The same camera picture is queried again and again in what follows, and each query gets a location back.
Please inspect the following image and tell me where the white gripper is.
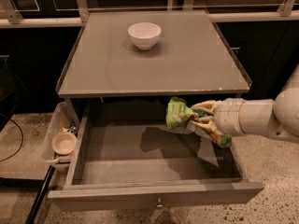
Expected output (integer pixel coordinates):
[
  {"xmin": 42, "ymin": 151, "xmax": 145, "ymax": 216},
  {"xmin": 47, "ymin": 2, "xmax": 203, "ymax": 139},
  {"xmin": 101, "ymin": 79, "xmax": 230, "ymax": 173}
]
[{"xmin": 188, "ymin": 98, "xmax": 245, "ymax": 143}]

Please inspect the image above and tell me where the green rice chip bag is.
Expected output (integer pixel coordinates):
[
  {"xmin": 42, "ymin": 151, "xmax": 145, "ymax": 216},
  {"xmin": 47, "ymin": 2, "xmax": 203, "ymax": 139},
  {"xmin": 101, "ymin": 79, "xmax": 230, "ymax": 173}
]
[{"xmin": 165, "ymin": 97, "xmax": 232, "ymax": 148}]

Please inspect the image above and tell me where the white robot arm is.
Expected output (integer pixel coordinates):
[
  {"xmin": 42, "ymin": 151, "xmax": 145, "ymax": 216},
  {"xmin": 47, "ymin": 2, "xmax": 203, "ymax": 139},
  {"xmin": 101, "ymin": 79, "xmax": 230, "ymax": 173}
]
[{"xmin": 189, "ymin": 64, "xmax": 299, "ymax": 143}]

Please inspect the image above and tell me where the open grey top drawer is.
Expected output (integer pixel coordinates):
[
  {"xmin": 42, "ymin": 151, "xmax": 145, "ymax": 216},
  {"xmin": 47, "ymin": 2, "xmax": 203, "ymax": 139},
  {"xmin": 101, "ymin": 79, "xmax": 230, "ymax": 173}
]
[{"xmin": 49, "ymin": 106, "xmax": 263, "ymax": 211}]

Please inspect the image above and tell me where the grey cabinet with glass top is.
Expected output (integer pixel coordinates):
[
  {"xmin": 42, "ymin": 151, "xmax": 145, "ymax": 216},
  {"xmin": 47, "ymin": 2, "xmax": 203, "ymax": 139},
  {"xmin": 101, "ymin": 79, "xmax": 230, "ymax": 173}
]
[{"xmin": 55, "ymin": 9, "xmax": 253, "ymax": 127}]

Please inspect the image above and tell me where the metal drawer knob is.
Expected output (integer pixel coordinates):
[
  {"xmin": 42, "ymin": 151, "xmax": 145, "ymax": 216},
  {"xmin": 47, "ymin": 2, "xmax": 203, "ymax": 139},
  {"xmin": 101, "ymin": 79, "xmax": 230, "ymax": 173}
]
[{"xmin": 155, "ymin": 198, "xmax": 164, "ymax": 209}]

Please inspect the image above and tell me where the white ceramic bowl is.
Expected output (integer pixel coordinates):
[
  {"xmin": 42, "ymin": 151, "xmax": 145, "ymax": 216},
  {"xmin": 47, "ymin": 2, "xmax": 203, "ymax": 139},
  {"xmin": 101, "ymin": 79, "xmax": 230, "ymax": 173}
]
[{"xmin": 127, "ymin": 22, "xmax": 162, "ymax": 50}]

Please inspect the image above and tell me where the small beige bowl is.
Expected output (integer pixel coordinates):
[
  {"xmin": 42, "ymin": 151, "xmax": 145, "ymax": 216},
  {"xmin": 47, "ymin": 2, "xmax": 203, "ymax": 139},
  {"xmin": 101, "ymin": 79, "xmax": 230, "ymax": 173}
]
[{"xmin": 51, "ymin": 132, "xmax": 77, "ymax": 155}]

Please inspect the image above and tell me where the clear plastic storage bin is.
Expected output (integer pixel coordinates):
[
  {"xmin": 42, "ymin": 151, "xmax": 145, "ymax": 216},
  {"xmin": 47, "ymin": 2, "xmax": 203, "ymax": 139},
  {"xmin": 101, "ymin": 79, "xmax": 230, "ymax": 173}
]
[{"xmin": 42, "ymin": 102, "xmax": 78, "ymax": 172}]

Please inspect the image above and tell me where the black cable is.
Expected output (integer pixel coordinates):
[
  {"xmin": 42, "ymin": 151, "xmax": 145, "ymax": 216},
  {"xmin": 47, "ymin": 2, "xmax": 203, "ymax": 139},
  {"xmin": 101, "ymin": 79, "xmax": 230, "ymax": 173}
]
[{"xmin": 0, "ymin": 112, "xmax": 25, "ymax": 162}]

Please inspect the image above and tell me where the metal railing frame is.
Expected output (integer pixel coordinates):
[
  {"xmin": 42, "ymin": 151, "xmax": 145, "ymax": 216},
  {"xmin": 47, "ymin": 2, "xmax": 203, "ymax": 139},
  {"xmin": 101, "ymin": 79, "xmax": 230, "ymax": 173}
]
[{"xmin": 0, "ymin": 0, "xmax": 299, "ymax": 27}]

